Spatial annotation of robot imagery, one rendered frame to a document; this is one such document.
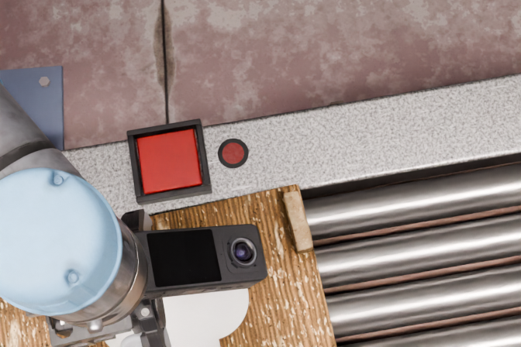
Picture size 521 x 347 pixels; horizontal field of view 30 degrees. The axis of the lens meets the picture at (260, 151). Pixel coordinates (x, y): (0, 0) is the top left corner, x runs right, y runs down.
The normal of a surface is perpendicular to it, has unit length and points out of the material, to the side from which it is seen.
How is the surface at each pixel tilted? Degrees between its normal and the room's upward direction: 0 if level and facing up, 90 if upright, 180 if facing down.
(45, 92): 0
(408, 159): 0
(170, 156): 0
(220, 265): 31
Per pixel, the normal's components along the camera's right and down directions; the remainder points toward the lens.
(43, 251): -0.04, -0.25
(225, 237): 0.46, -0.37
